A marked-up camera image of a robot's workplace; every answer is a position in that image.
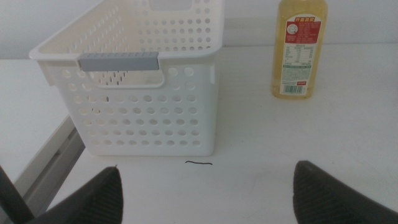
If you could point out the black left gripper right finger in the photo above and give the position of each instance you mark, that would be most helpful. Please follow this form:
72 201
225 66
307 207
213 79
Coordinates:
323 199

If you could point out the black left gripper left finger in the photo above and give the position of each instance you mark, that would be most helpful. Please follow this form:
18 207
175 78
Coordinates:
99 202

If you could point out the yellow tea bottle red label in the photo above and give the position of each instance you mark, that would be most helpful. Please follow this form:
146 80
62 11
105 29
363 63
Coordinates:
298 62

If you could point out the black stand pole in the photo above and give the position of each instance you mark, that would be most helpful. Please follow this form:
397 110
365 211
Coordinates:
12 199

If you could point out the white side table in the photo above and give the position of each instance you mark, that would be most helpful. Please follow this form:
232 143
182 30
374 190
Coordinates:
25 124

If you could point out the white perforated plastic basket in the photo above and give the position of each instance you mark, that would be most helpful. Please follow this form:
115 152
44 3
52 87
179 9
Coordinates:
204 137

